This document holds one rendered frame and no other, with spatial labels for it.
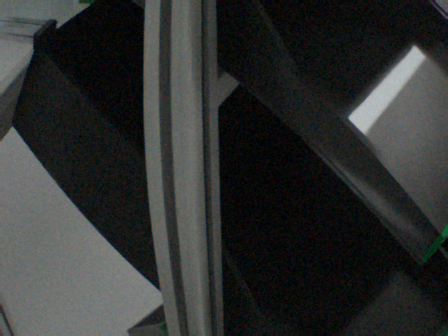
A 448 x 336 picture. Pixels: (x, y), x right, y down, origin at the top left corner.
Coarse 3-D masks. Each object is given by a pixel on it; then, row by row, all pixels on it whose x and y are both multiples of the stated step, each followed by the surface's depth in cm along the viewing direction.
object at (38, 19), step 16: (0, 0) 143; (16, 0) 141; (32, 0) 139; (48, 0) 138; (64, 0) 136; (0, 16) 145; (16, 16) 143; (32, 16) 142; (48, 16) 140; (64, 16) 138
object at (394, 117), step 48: (144, 0) 42; (240, 0) 39; (288, 0) 45; (336, 0) 47; (384, 0) 49; (240, 48) 41; (288, 48) 44; (336, 48) 45; (384, 48) 46; (432, 48) 48; (288, 96) 41; (336, 96) 43; (384, 96) 44; (432, 96) 46; (336, 144) 40; (384, 144) 43; (432, 144) 44; (384, 192) 40; (432, 192) 42; (432, 240) 39
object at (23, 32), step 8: (72, 8) 135; (0, 24) 145; (8, 24) 144; (16, 24) 144; (24, 24) 143; (32, 24) 143; (0, 32) 146; (8, 32) 145; (16, 32) 143; (24, 32) 143; (32, 32) 142; (8, 40) 145; (16, 40) 144; (24, 40) 144; (32, 40) 143
